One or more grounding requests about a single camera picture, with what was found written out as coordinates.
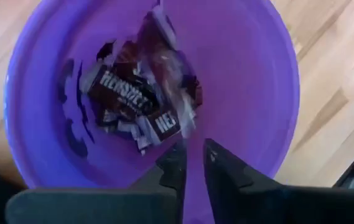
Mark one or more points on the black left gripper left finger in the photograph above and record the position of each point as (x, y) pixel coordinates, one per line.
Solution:
(102, 208)

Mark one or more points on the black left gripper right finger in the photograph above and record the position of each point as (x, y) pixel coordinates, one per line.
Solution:
(288, 208)

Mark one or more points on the brown silver Hershey's bar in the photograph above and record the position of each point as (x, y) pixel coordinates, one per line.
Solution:
(167, 62)
(164, 124)
(117, 124)
(120, 93)

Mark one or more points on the purple plastic bucket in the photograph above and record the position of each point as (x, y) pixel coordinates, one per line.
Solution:
(242, 77)

